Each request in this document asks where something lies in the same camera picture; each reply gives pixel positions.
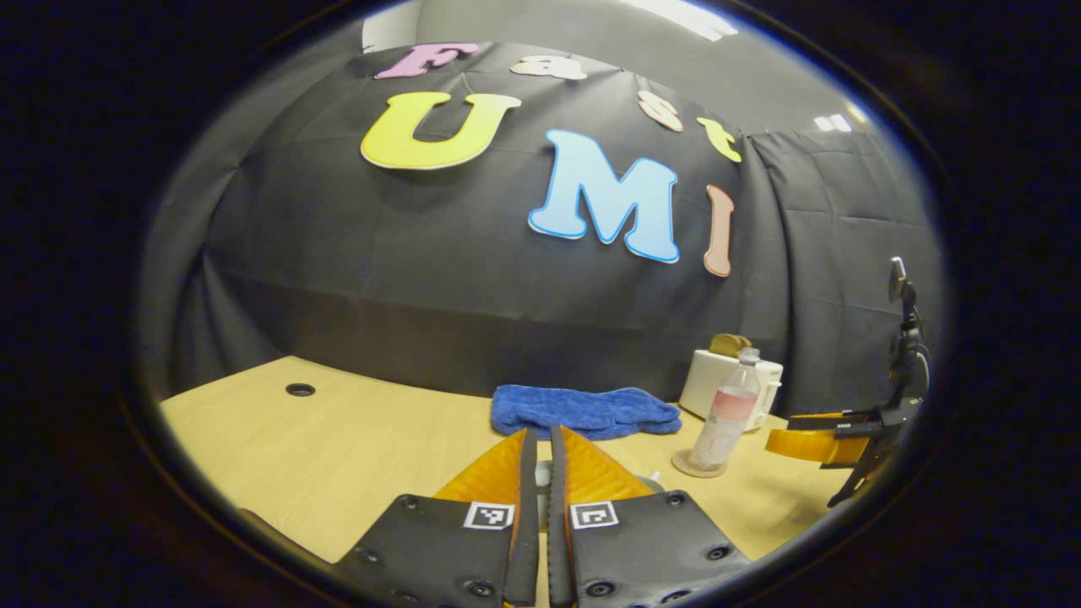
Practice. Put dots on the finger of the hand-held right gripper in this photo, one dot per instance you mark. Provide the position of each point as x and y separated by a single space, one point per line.
853 420
811 446

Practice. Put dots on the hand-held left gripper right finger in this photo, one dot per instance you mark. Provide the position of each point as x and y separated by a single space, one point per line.
557 540

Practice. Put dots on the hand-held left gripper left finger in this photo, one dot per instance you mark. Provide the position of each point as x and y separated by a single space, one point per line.
525 523

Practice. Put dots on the clear plastic water bottle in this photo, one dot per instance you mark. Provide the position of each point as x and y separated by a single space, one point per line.
726 414

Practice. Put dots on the white teacup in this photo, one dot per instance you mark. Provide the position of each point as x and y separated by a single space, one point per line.
652 483

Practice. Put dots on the brown toast slice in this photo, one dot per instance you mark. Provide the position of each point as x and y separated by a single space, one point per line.
743 344
720 344

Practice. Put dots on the blue towel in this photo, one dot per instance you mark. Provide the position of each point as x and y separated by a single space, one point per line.
583 412

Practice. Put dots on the white toaster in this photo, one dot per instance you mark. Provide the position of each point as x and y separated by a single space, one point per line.
701 384

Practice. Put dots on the ceiling light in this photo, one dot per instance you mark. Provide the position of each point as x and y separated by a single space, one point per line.
832 123

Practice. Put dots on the black backdrop cloth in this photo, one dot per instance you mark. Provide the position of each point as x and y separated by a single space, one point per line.
338 253

